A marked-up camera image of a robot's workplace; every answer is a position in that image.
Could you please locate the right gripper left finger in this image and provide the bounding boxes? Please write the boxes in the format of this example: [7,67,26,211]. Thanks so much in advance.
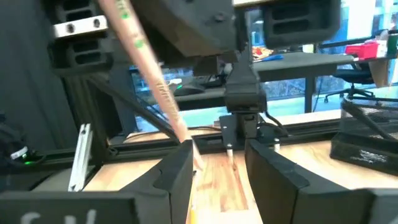
[0,139,195,224]

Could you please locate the black aluminium table frame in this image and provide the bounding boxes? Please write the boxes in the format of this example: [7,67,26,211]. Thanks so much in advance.
[62,74,343,166]

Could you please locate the red storage bin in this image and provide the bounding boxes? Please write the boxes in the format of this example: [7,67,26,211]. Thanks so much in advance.
[345,41,381,60]

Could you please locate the black mesh desk organizer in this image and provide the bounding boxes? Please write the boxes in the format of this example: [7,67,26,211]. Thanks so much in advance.
[329,95,398,175]

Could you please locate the black computer mouse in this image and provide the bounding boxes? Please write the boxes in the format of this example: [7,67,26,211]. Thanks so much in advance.
[175,83,206,97]

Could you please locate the grey side table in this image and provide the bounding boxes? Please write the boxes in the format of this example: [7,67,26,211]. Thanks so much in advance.
[251,51,355,113]

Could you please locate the silver metal bracket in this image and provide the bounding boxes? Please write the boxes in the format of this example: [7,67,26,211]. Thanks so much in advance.
[68,123,93,192]

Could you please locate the black office chair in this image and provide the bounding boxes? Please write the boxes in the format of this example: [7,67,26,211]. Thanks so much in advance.
[323,67,377,104]

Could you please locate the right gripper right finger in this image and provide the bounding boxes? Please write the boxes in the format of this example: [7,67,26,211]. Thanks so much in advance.
[245,139,398,224]

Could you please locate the black keyboard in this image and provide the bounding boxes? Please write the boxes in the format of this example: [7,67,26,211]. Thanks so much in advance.
[198,73,229,88]

